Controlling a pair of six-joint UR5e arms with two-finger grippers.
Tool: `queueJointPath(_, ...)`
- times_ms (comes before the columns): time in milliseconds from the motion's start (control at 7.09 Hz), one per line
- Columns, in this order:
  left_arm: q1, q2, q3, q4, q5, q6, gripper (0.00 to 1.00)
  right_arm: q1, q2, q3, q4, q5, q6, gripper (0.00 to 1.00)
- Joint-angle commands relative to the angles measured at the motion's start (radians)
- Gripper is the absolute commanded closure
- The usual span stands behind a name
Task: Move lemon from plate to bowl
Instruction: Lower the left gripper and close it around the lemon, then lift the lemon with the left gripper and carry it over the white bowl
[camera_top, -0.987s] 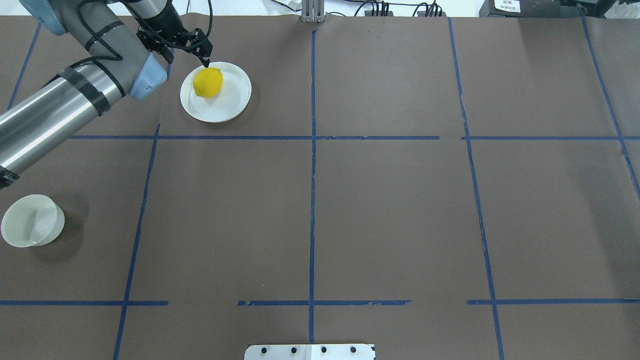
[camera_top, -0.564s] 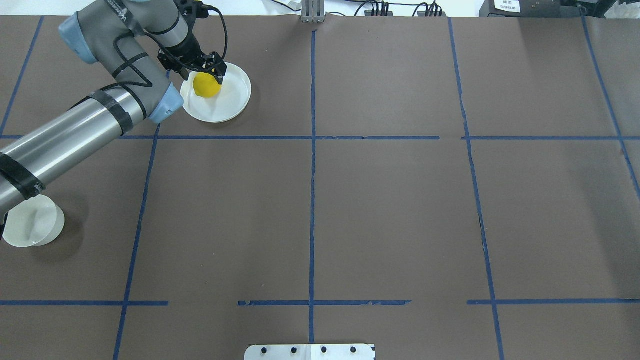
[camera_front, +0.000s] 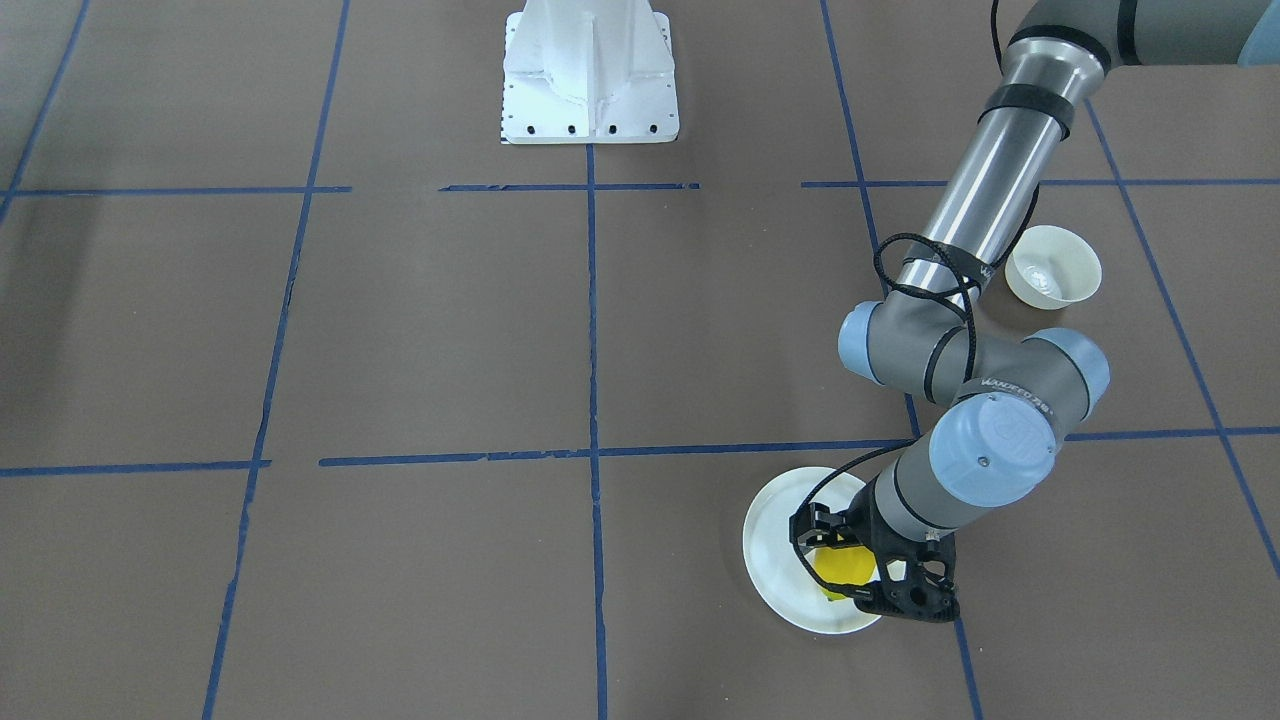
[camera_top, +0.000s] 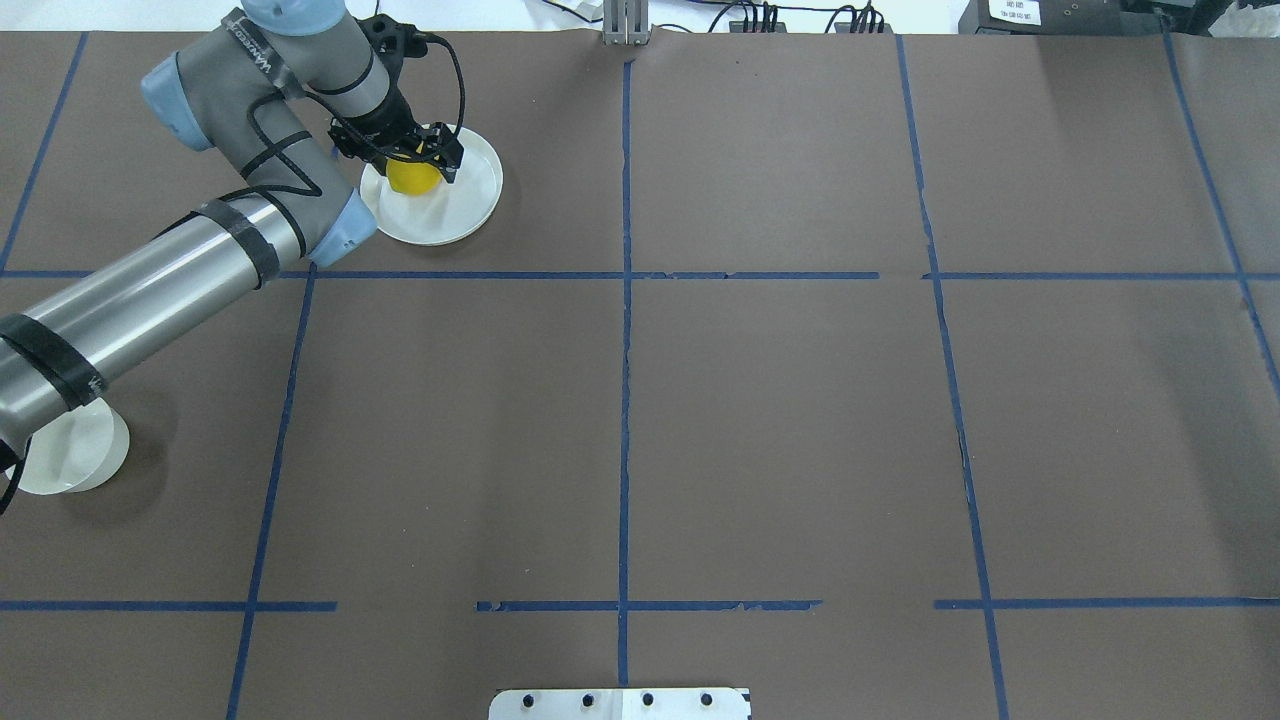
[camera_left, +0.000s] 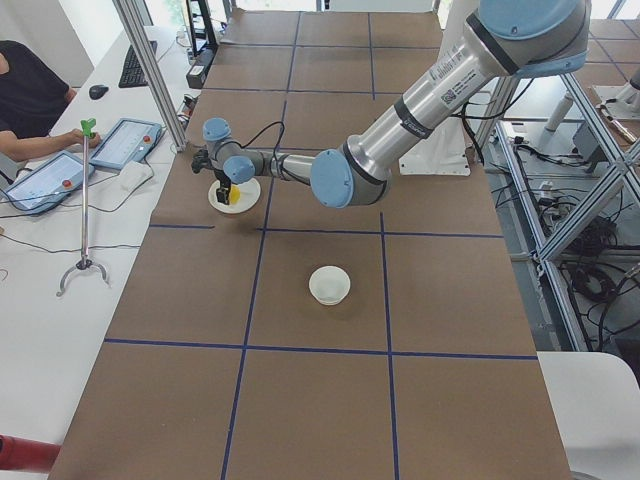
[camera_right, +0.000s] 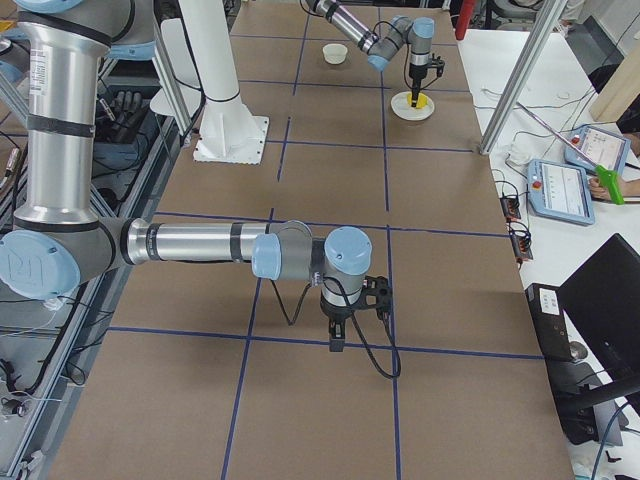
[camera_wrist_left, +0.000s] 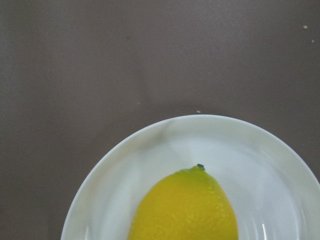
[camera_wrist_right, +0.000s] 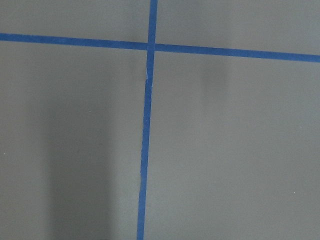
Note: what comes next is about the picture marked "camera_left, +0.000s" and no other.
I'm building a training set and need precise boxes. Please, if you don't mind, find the blue teach pendant far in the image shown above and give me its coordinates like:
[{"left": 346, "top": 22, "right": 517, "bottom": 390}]
[{"left": 89, "top": 118, "right": 162, "bottom": 170}]

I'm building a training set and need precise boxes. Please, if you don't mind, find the black box on table edge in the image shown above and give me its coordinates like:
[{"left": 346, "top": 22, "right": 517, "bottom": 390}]
[{"left": 186, "top": 49, "right": 215, "bottom": 89}]

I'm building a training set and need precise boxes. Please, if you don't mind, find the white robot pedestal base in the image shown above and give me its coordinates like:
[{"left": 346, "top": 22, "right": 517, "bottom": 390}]
[{"left": 397, "top": 0, "right": 473, "bottom": 177}]

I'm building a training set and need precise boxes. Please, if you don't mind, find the red object at corner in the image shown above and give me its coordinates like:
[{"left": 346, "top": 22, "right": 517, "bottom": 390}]
[{"left": 0, "top": 435, "right": 61, "bottom": 474}]

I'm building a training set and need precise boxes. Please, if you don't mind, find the person in black shirt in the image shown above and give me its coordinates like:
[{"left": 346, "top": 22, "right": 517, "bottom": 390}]
[{"left": 1, "top": 40, "right": 84, "bottom": 162}]

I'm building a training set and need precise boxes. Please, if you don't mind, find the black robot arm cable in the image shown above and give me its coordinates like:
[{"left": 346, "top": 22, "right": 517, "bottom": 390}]
[{"left": 239, "top": 121, "right": 286, "bottom": 176}]

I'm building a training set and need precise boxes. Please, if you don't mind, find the white bowl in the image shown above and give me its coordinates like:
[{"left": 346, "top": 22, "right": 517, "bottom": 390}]
[{"left": 308, "top": 265, "right": 351, "bottom": 306}]

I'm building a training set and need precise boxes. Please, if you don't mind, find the white round plate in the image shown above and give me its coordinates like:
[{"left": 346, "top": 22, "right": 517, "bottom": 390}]
[{"left": 208, "top": 178, "right": 261, "bottom": 214}]

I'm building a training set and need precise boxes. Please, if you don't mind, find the aluminium frame post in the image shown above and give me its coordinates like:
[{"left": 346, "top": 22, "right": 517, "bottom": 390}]
[{"left": 113, "top": 0, "right": 187, "bottom": 152}]

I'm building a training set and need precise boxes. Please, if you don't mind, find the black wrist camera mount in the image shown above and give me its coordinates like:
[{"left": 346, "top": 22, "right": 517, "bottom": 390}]
[{"left": 191, "top": 149, "right": 213, "bottom": 174}]

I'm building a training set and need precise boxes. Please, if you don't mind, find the black computer mouse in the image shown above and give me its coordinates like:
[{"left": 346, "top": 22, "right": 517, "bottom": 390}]
[{"left": 88, "top": 84, "right": 109, "bottom": 100}]

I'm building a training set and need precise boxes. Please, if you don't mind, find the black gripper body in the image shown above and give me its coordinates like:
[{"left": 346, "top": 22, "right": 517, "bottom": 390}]
[{"left": 214, "top": 169, "right": 232, "bottom": 192}]

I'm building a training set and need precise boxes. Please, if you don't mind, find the white cloth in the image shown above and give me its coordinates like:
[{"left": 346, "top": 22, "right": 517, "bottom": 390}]
[{"left": 118, "top": 161, "right": 153, "bottom": 192}]

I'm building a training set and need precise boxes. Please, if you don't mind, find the blue teach pendant near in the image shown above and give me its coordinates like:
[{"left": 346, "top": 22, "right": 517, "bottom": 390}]
[{"left": 1, "top": 151, "right": 84, "bottom": 215}]

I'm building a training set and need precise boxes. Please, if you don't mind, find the grabber stick with green handle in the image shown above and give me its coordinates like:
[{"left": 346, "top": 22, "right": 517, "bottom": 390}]
[{"left": 56, "top": 118, "right": 109, "bottom": 297}]

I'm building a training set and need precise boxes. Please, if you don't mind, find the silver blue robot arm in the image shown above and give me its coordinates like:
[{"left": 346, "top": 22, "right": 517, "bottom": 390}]
[{"left": 203, "top": 1, "right": 591, "bottom": 208}]

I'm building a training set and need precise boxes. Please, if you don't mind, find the blue teach pendant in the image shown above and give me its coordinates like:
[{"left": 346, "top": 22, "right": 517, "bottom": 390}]
[
  {"left": 1, "top": 151, "right": 84, "bottom": 215},
  {"left": 89, "top": 118, "right": 162, "bottom": 170}
]

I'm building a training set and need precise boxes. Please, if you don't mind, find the black keyboard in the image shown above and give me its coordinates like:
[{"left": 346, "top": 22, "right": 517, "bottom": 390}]
[{"left": 118, "top": 45, "right": 148, "bottom": 88}]

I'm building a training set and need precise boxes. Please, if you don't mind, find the yellow lemon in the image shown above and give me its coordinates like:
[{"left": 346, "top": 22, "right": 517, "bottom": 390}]
[{"left": 229, "top": 184, "right": 241, "bottom": 205}]

